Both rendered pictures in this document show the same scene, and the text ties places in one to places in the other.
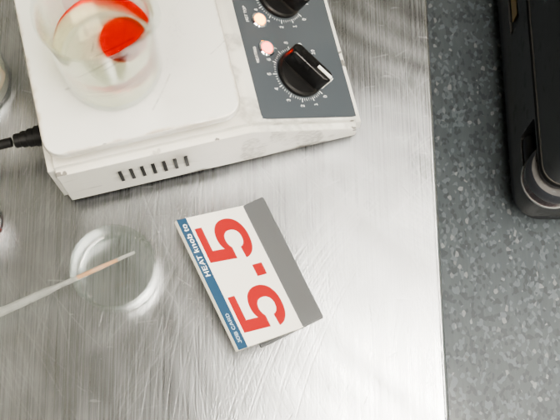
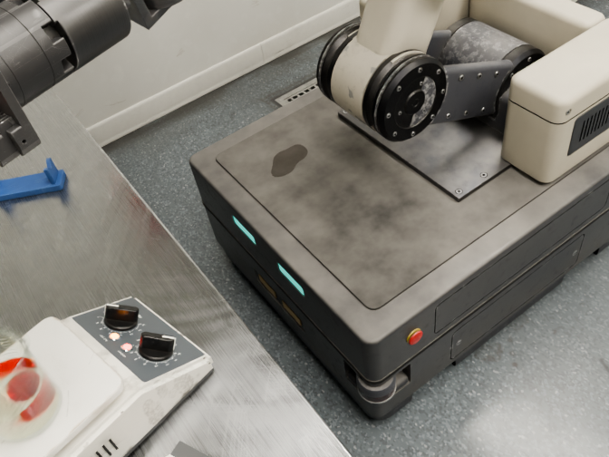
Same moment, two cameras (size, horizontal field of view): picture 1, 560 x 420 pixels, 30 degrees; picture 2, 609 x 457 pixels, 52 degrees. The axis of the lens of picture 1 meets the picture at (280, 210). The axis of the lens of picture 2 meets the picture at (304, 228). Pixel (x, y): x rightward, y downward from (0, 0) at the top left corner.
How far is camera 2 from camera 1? 0.18 m
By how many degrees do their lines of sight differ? 30
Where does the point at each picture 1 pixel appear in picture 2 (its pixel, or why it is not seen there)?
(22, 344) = not seen: outside the picture
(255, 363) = not seen: outside the picture
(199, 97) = (94, 391)
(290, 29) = (137, 333)
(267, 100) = (141, 372)
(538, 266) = (410, 443)
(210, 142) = (119, 417)
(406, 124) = (240, 346)
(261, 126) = (146, 388)
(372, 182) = (241, 387)
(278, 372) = not seen: outside the picture
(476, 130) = (324, 396)
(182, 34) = (65, 364)
